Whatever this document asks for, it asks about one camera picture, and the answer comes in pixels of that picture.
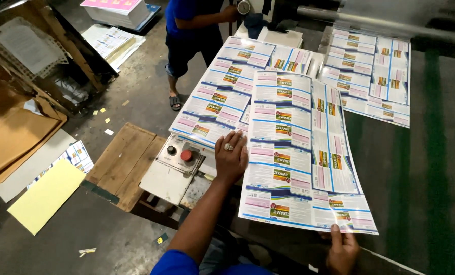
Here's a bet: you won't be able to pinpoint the person's left hand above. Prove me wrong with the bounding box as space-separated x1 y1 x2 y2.
214 130 250 184

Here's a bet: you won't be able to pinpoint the printed sheets under cardboard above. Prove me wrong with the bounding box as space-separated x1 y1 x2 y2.
26 140 94 190

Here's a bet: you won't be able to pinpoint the brown kraft paper pile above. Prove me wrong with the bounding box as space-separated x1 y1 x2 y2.
0 72 68 185

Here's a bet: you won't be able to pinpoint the grey cardboard sheet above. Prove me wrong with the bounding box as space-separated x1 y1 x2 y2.
0 128 77 203

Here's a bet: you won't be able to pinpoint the paper stack with pink top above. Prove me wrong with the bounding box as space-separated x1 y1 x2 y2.
79 0 162 33

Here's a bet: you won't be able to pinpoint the pile of printed sheets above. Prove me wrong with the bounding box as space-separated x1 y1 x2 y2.
81 24 146 72

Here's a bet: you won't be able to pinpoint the metal machine roller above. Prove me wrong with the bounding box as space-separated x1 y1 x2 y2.
295 5 455 43

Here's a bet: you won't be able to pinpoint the perforated white paper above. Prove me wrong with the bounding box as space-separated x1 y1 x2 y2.
0 17 69 79

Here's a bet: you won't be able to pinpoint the white machine control panel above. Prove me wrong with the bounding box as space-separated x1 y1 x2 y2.
139 133 207 207

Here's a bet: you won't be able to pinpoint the stack of printed label sheets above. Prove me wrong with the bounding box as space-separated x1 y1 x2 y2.
168 36 278 150

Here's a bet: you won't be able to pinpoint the wooden pallet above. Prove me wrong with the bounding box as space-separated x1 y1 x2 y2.
85 122 167 213

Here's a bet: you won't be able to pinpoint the large printed label sheet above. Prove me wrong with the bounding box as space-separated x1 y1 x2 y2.
238 70 379 236

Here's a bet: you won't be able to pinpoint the yellow paper sheet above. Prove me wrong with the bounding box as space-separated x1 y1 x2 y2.
7 158 87 236

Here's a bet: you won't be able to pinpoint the black framed board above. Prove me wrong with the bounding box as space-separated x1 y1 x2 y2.
25 0 119 93

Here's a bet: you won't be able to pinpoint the dark blue cloth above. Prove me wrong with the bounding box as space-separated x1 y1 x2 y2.
243 13 269 40

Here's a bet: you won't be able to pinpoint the person's right hand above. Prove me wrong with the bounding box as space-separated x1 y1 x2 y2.
319 223 361 275

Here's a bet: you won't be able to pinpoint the person's blue shirt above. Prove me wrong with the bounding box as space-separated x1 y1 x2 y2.
150 249 275 275

